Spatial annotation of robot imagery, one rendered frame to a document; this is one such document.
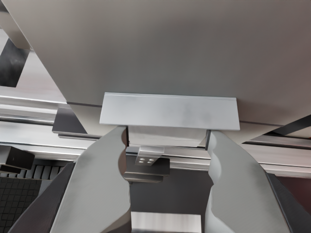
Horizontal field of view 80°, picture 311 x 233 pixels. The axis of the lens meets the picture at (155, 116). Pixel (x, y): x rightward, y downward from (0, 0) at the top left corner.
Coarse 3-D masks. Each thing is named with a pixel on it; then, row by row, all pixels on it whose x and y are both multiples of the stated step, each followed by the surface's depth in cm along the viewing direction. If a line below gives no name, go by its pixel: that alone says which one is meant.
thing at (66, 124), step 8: (56, 112) 22; (64, 112) 23; (72, 112) 23; (56, 120) 22; (64, 120) 22; (72, 120) 22; (56, 128) 22; (64, 128) 22; (72, 128) 22; (80, 128) 22; (64, 136) 24; (72, 136) 24; (80, 136) 24; (88, 136) 24; (96, 136) 23; (136, 144) 25; (144, 144) 25
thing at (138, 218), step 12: (132, 216) 21; (144, 216) 21; (156, 216) 21; (168, 216) 21; (180, 216) 21; (192, 216) 22; (132, 228) 20; (144, 228) 20; (156, 228) 21; (168, 228) 21; (180, 228) 21; (192, 228) 21
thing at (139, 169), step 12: (132, 156) 41; (144, 156) 30; (156, 156) 30; (132, 168) 40; (144, 168) 40; (156, 168) 41; (168, 168) 41; (132, 180) 43; (144, 180) 41; (156, 180) 41
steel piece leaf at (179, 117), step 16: (112, 96) 12; (128, 96) 12; (144, 96) 12; (160, 96) 12; (176, 96) 12; (192, 96) 12; (112, 112) 12; (128, 112) 12; (144, 112) 12; (160, 112) 12; (176, 112) 12; (192, 112) 12; (208, 112) 12; (224, 112) 12; (128, 128) 18; (144, 128) 18; (160, 128) 18; (176, 128) 18; (192, 128) 11; (208, 128) 11; (224, 128) 11
